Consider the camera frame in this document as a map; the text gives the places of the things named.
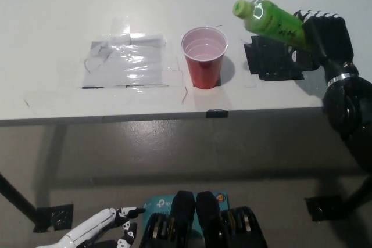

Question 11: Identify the small black tape strip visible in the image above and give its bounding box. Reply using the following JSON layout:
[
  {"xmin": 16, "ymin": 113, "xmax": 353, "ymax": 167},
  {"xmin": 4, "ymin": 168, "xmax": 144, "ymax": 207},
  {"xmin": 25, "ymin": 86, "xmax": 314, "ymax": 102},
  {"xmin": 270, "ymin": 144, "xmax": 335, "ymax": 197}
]
[{"xmin": 205, "ymin": 108, "xmax": 228, "ymax": 119}]

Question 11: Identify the clear tape strip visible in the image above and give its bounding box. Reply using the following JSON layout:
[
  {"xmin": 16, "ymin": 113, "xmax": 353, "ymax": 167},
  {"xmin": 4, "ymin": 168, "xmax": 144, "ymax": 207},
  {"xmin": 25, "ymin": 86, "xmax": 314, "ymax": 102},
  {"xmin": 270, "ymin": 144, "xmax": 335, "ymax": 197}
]
[{"xmin": 111, "ymin": 17, "xmax": 131, "ymax": 37}]

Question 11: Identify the red plastic cup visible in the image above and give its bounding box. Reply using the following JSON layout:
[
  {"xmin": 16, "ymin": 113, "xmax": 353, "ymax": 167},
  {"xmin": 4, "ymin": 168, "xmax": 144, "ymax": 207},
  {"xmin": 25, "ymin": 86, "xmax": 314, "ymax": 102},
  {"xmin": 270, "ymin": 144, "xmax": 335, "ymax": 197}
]
[{"xmin": 180, "ymin": 26, "xmax": 228, "ymax": 89}]

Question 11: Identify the clear plastic taped sheet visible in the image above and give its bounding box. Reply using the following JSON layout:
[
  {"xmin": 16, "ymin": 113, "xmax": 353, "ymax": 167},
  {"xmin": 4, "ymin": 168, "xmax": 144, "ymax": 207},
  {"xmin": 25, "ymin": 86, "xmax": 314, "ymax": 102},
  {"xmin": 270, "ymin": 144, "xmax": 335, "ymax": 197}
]
[{"xmin": 81, "ymin": 33, "xmax": 170, "ymax": 89}]

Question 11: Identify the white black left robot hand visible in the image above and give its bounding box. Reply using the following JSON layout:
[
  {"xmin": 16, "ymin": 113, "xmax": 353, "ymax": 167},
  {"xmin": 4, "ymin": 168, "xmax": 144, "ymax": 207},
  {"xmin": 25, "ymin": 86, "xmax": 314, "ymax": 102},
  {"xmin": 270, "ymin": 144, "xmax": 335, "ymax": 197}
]
[{"xmin": 37, "ymin": 206, "xmax": 147, "ymax": 248}]

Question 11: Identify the green tea plastic bottle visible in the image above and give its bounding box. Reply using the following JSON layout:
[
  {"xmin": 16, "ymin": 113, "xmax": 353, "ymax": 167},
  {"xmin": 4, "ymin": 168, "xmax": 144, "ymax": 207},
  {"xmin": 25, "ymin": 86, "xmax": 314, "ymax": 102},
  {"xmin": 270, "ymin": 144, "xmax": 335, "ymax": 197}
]
[{"xmin": 232, "ymin": 0, "xmax": 309, "ymax": 53}]

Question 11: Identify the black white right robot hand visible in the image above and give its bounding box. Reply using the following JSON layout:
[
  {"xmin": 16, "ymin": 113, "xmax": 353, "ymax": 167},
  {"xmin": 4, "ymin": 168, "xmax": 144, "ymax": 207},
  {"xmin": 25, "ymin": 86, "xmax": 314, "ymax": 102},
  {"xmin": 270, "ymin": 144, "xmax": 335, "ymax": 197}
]
[{"xmin": 287, "ymin": 9, "xmax": 360, "ymax": 87}]

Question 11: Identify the black tape patch on desk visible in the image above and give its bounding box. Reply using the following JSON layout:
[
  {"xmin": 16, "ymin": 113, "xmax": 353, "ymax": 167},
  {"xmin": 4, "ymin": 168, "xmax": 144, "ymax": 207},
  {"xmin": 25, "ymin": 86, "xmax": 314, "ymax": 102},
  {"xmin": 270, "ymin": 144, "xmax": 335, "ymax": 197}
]
[{"xmin": 243, "ymin": 35, "xmax": 314, "ymax": 82}]

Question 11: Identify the teal router box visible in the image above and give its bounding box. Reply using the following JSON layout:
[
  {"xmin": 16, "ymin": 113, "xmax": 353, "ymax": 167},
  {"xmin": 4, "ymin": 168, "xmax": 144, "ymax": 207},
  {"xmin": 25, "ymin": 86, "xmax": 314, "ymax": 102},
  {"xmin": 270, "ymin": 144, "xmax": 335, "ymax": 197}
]
[{"xmin": 142, "ymin": 192, "xmax": 230, "ymax": 240}]

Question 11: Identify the black table leg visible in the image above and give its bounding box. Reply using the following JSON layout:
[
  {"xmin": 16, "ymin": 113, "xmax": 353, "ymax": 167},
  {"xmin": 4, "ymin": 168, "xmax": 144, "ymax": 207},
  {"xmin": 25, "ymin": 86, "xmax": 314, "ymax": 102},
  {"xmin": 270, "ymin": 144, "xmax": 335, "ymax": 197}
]
[{"xmin": 0, "ymin": 172, "xmax": 40, "ymax": 228}]

